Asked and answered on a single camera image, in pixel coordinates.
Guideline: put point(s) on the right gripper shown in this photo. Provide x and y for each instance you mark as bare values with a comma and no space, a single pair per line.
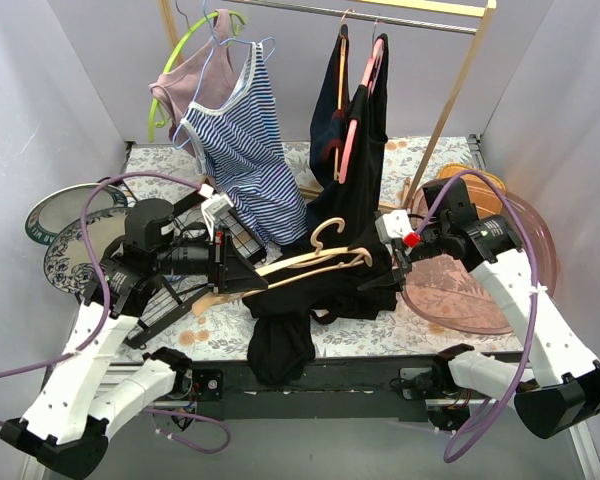
402,259

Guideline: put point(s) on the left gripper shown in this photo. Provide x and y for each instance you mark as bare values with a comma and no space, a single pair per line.
220,261

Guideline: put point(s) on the cream wooden hanger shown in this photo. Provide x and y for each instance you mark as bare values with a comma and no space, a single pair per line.
318,261

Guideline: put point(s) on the black tank top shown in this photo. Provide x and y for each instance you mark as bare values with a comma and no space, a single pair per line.
281,344

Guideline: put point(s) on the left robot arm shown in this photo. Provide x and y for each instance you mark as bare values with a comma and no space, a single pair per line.
69,425

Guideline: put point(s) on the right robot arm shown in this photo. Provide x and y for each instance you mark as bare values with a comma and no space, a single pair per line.
557,382

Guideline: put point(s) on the thin wooden hanger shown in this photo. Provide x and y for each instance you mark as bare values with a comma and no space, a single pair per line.
342,87

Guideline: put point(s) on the blue striped tank top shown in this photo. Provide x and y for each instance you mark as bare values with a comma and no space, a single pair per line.
240,142

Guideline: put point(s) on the navy garment on hanger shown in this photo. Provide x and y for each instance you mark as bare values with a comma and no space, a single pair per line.
328,129

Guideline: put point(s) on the green plastic hanger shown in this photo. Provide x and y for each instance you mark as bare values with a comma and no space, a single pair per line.
175,55

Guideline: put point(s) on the mauve tank top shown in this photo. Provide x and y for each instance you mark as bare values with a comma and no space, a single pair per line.
195,85

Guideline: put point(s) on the pink hanger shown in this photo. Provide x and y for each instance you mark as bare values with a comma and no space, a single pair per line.
363,151

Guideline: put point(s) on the pink transparent basin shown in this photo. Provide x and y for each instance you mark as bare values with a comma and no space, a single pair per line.
440,290

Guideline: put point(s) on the floral tablecloth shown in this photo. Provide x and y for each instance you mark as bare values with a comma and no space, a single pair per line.
223,332

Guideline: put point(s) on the black hanging garment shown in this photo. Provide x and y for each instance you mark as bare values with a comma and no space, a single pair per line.
356,202

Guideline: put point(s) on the blue floral plate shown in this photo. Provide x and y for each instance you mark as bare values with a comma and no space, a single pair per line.
67,265

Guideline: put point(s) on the green rimmed plate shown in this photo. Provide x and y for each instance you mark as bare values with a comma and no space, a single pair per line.
58,210

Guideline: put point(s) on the wooden clothes rack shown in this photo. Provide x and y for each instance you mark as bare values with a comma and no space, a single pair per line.
484,14

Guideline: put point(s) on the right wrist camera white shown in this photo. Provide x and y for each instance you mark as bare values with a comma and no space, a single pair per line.
396,226

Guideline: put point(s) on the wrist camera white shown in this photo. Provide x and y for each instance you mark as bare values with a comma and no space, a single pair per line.
214,206
396,226

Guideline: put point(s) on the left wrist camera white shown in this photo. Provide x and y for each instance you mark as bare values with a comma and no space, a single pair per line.
214,206

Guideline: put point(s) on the black wire dish rack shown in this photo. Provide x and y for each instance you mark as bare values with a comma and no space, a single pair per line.
170,300

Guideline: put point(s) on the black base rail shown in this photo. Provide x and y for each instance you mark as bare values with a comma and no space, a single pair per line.
332,388

